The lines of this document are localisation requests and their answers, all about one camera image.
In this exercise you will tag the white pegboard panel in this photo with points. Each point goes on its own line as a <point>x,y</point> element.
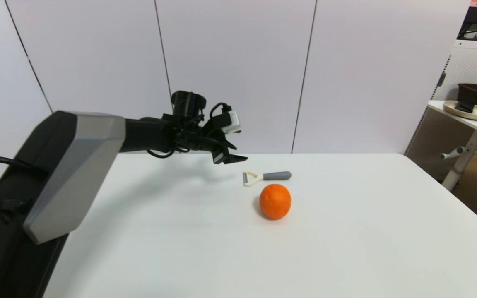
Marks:
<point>470,66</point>

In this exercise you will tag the orange fruit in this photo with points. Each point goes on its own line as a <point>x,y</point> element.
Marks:
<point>275,201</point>

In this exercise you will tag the small black object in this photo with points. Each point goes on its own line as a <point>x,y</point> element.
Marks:
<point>465,107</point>

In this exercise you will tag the white desk leg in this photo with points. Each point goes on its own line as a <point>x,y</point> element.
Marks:
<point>463,160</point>

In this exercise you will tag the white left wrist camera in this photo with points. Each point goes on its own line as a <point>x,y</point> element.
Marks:
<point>232,122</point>

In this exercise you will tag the black partition hinge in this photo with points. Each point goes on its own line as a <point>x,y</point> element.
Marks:
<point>441,78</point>

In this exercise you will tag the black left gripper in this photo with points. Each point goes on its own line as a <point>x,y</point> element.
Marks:
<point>191,138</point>

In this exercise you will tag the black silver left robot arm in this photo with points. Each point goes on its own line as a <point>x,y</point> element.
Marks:
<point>77,165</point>

